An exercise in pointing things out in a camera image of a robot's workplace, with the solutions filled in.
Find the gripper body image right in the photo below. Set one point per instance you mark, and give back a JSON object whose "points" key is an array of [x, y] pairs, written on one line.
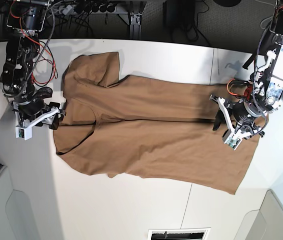
{"points": [[246, 117]]}

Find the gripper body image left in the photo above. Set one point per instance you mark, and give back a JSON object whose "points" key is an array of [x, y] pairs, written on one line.
{"points": [[28, 112]]}

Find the brown t-shirt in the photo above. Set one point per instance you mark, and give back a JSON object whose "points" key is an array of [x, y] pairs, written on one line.
{"points": [[145, 127]]}

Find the left grey monitor back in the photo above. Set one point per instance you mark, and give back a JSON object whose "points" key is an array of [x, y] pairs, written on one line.
{"points": [[17, 220]]}

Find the black power adapter box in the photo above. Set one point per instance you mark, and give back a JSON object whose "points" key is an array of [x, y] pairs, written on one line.
{"points": [[178, 13]]}

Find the black power strip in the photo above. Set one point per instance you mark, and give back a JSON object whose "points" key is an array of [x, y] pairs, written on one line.
{"points": [[94, 6]]}

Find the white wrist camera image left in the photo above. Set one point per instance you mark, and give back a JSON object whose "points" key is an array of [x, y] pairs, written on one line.
{"points": [[23, 132]]}

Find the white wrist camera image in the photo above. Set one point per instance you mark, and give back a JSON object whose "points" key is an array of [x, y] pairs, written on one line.
{"points": [[231, 140], [23, 132]]}

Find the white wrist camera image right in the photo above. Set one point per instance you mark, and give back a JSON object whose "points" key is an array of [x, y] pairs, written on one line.
{"points": [[231, 140]]}

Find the aluminium frame post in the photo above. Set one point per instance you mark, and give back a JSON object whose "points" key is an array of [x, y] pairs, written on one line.
{"points": [[135, 24]]}

